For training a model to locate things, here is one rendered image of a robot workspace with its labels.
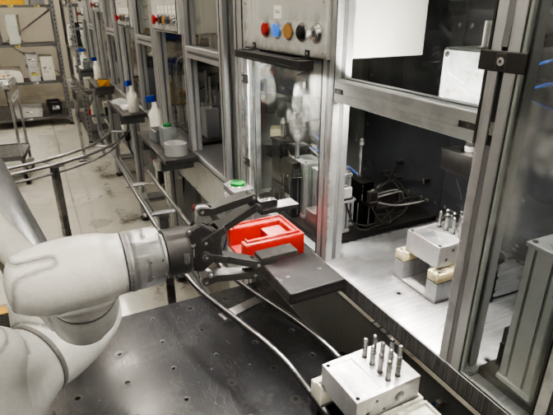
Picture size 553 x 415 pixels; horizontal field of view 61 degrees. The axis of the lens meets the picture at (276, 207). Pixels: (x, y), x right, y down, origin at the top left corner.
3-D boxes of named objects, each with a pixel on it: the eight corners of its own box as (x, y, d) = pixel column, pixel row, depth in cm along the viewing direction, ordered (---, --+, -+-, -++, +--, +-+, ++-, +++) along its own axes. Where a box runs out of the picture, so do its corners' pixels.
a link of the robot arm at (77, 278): (115, 213, 67) (115, 254, 78) (-9, 235, 61) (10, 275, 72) (132, 282, 63) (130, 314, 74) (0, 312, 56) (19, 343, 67)
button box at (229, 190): (224, 221, 134) (221, 181, 129) (248, 216, 137) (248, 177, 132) (234, 231, 127) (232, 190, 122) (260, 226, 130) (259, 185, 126)
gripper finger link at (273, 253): (261, 258, 79) (261, 263, 79) (298, 249, 82) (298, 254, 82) (253, 251, 81) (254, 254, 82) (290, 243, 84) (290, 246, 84)
